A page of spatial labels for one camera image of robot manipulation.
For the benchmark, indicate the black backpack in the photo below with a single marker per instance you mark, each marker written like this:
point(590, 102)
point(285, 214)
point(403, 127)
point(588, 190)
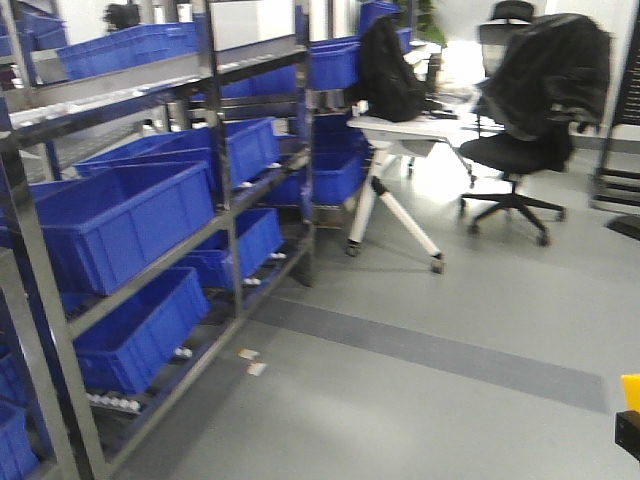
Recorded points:
point(386, 81)

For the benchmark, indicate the yellow two-stud toy brick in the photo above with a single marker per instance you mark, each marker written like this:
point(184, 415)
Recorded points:
point(631, 388)

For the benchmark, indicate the blue bin middle rack shelf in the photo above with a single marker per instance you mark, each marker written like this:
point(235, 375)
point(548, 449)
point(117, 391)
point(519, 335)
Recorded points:
point(102, 231)

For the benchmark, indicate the blue bin rack shelf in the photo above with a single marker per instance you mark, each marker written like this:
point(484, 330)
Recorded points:
point(126, 350)
point(102, 231)

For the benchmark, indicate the grey multi-tier bin rack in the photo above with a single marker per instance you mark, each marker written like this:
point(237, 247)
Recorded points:
point(117, 290)

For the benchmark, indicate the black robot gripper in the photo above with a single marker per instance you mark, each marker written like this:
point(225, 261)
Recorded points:
point(627, 433)

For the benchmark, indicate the black office chair with jacket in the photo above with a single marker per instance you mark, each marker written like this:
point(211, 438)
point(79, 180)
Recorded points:
point(554, 75)

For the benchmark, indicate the blue bin lower rack shelf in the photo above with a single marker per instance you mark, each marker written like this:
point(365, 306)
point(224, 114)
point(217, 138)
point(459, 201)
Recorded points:
point(126, 350)

